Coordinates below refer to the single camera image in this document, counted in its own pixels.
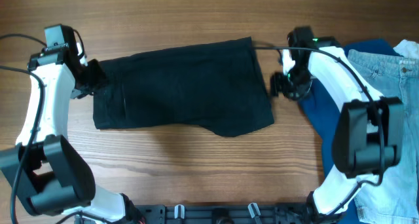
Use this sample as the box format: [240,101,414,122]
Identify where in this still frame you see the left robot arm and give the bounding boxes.
[1,24,146,223]

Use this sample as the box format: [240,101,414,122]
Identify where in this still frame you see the blue garment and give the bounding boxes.
[299,38,401,224]

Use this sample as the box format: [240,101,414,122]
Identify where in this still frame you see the right black camera cable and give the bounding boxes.
[253,42,386,218]

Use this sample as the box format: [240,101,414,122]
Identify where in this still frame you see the black shorts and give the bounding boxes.
[93,37,274,137]

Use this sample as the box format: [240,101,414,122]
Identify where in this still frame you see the white garment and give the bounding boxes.
[393,39,419,60]

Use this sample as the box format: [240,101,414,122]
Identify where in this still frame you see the left black camera cable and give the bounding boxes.
[0,29,86,224]

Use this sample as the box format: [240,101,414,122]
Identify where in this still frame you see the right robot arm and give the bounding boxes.
[270,26,403,223]

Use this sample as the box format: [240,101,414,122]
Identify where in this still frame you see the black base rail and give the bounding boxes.
[137,202,311,224]

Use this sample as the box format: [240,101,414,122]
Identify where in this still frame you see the light blue jeans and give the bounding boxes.
[348,50,418,223]

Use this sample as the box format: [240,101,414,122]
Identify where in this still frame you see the black camera cable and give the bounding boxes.
[253,42,386,218]
[0,29,86,224]

